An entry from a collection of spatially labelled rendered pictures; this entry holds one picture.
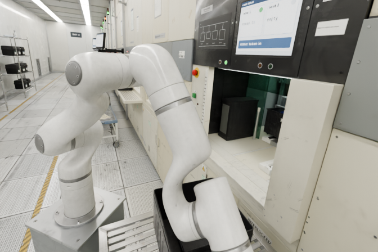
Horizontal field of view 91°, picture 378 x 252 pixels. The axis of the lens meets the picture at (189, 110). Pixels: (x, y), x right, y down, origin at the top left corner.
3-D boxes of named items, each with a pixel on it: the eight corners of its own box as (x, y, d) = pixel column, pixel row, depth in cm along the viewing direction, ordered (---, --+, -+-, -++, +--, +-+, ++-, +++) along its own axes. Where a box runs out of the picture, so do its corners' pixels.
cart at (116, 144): (85, 130, 349) (83, 105, 336) (115, 126, 374) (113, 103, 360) (86, 154, 268) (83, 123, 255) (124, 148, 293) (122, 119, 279)
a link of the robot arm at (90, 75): (85, 148, 79) (40, 166, 66) (72, 125, 81) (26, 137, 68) (145, 76, 52) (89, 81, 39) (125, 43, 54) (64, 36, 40)
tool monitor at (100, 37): (95, 52, 367) (94, 33, 357) (122, 54, 389) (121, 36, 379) (96, 53, 332) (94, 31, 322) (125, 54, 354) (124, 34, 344)
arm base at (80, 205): (43, 219, 77) (35, 181, 72) (81, 189, 94) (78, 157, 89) (78, 234, 72) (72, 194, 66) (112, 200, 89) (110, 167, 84)
